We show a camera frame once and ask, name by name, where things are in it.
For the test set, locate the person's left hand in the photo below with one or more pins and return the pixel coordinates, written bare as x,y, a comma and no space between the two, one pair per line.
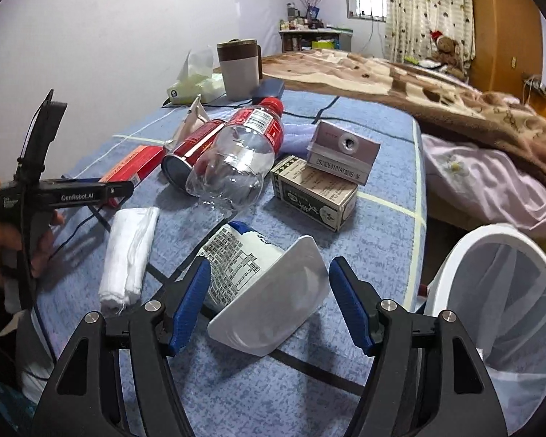
43,255

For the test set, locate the pink bed sheet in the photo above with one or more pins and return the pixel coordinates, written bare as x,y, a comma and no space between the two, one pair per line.
482,177

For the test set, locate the brown teddy bear red hat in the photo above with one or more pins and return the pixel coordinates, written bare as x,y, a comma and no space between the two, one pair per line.
448,52

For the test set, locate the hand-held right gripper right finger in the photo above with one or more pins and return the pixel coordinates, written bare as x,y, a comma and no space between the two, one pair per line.
350,305

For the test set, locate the red drink can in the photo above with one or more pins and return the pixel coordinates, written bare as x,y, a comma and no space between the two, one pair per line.
189,154

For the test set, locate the white bin with clear bag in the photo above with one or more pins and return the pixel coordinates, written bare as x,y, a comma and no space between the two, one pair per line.
500,309

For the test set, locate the beige box dark print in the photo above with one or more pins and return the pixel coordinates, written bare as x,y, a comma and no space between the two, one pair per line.
314,200

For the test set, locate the green box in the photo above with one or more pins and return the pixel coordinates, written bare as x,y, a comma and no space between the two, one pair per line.
325,44

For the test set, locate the grey mug brown band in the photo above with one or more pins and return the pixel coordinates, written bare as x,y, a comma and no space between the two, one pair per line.
239,70

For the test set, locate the red carton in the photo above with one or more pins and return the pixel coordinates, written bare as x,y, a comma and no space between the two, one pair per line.
132,164

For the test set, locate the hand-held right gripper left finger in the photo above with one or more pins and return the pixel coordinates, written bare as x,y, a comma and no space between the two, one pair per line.
189,305

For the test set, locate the soft tissue pack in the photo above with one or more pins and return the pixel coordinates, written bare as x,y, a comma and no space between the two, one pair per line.
191,82

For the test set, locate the small barred window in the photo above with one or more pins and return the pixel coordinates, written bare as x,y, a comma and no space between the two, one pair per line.
366,1

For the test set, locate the spotted cream curtain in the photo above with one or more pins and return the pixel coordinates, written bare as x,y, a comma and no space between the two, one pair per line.
427,4

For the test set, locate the mauve cardboard box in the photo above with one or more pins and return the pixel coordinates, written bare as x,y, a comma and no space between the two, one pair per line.
346,150

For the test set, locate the cluttered white desk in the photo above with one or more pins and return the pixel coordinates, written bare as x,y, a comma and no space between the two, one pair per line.
316,34

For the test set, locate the white plastic yogurt cup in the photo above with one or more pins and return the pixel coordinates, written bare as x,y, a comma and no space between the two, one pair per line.
259,291

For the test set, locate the white power strip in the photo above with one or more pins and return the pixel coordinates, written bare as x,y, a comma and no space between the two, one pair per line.
537,85

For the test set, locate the blue checked mat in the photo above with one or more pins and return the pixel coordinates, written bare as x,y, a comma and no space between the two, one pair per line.
382,246

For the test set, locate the brown patterned blanket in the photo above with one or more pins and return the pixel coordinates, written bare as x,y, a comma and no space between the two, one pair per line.
437,95

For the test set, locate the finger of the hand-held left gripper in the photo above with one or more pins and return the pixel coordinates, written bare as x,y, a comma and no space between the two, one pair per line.
118,191

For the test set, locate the white folded tissue wad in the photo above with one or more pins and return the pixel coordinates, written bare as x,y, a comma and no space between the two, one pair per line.
127,259

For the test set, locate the rolled lavender towel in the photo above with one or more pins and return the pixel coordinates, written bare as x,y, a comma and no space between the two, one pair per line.
295,139

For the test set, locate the wooden headboard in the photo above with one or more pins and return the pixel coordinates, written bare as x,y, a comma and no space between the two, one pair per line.
505,32

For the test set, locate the dark blue glasses case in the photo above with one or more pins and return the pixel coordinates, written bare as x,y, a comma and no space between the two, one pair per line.
270,91

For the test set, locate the clear plastic bottle red label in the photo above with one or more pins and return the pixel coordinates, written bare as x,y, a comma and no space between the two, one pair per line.
236,159

